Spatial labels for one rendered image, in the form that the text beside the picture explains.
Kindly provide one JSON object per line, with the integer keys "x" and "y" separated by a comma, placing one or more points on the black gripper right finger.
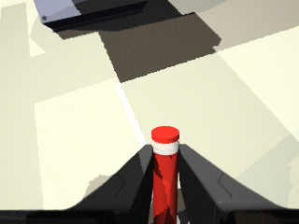
{"x": 213, "y": 197}

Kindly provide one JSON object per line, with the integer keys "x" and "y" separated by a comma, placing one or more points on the red peg with white band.
{"x": 165, "y": 142}

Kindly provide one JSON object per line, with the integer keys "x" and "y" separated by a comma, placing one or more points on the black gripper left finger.
{"x": 125, "y": 198}

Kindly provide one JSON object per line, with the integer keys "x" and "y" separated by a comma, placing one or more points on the dark grey square panel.
{"x": 62, "y": 15}

